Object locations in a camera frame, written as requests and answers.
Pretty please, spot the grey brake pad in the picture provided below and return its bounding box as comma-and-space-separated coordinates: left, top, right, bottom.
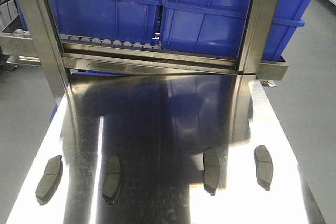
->
102, 155, 121, 205
35, 155, 63, 205
254, 145, 274, 191
203, 148, 221, 196

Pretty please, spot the right blue plastic bin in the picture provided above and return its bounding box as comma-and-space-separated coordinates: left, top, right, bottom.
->
160, 0, 311, 61

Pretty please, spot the blue plastic bin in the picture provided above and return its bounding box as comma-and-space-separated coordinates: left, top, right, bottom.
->
49, 0, 161, 44
160, 0, 311, 61

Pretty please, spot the left blue plastic bin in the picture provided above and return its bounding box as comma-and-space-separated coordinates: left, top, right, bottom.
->
49, 0, 161, 44

